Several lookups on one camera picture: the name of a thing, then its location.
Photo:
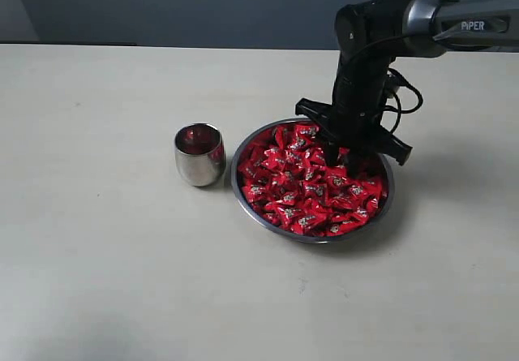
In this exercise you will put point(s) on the red wrapped candy left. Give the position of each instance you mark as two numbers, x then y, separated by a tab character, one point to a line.
255	193

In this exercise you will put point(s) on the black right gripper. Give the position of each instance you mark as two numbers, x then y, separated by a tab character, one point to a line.
353	119

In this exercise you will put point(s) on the red wrapped candy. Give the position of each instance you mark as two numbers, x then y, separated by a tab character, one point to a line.
255	193
306	131
305	225
374	186

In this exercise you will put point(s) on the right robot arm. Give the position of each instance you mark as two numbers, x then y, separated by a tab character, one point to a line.
371	36

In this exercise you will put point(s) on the stainless steel cup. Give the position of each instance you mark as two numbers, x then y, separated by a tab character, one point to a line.
199	154

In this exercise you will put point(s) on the red wrapped candy top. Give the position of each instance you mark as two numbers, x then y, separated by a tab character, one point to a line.
306	131

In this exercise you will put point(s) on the red wrapped candy bottom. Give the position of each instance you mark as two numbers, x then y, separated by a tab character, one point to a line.
305	225

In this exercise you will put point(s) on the red wrapped candy right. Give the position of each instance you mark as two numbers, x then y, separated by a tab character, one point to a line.
374	186

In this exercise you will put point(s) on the stainless steel plate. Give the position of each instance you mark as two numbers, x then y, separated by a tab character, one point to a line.
299	184

